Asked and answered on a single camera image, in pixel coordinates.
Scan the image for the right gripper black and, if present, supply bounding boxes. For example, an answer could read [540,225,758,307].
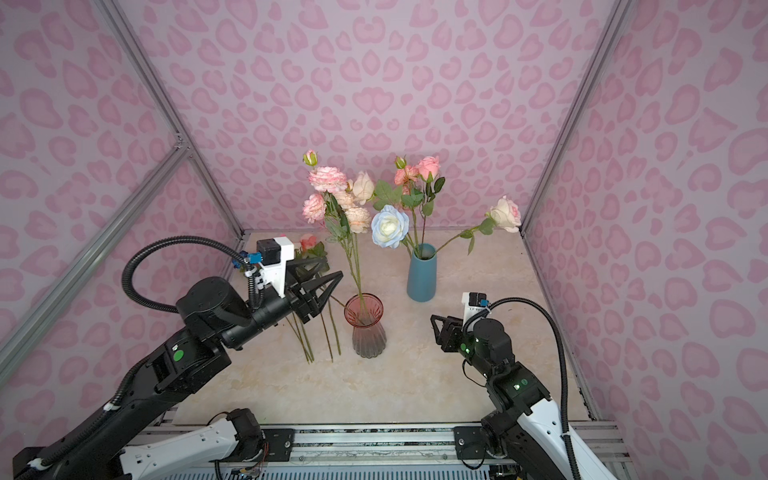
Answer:
[427,315,495,381]

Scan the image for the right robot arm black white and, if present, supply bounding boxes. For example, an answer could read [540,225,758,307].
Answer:
[430,315,615,479]

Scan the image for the teal ceramic vase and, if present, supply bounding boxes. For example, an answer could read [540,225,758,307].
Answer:
[406,243,437,302]

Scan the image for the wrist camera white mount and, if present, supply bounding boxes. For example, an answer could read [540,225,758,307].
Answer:
[461,292,489,326]
[242,236,295,298]

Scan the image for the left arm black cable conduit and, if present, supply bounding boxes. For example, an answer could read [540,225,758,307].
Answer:
[121,235,250,314]

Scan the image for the large peach pink rose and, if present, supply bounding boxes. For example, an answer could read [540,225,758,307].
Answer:
[436,196,522,255]

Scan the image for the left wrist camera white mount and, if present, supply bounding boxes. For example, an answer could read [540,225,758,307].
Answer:
[242,236,295,298]

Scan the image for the aluminium corner frame post left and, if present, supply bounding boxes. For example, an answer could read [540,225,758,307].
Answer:
[93,0,245,239]

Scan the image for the pink peony flower stem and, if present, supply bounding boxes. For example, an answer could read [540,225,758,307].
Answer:
[301,149,367,319]

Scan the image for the dark red glass vase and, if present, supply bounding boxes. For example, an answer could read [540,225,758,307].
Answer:
[344,293,387,359]

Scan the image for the aluminium corner frame post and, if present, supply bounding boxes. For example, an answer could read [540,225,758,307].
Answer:
[93,0,245,239]
[520,0,637,238]

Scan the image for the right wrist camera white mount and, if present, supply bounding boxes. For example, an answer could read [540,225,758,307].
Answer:
[461,292,489,326]

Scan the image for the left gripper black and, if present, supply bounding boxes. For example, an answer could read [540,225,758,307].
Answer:
[223,253,341,353]

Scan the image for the pink spray rose branch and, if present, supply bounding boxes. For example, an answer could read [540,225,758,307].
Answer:
[394,156,446,260]

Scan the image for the light blue white rose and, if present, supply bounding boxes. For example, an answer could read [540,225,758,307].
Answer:
[371,205,414,256]

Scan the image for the peach spray rose branch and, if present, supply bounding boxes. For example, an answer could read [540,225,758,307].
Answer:
[333,191,371,318]

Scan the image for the aluminium diagonal frame bar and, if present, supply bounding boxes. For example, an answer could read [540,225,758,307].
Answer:
[1,141,188,385]

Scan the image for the magenta rose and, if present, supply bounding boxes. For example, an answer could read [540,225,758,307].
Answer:
[287,314,315,364]

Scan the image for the aluminium corner frame post right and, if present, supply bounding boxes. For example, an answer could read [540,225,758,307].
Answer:
[520,0,637,238]

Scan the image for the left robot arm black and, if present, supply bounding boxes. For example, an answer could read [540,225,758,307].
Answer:
[13,258,343,479]

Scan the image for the aluminium rail base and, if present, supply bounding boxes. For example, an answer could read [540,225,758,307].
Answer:
[137,421,631,480]

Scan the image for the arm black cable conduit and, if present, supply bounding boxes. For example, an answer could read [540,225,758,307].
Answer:
[121,235,250,314]
[476,296,583,480]

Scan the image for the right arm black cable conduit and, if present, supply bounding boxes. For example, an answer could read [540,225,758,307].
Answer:
[476,296,583,480]

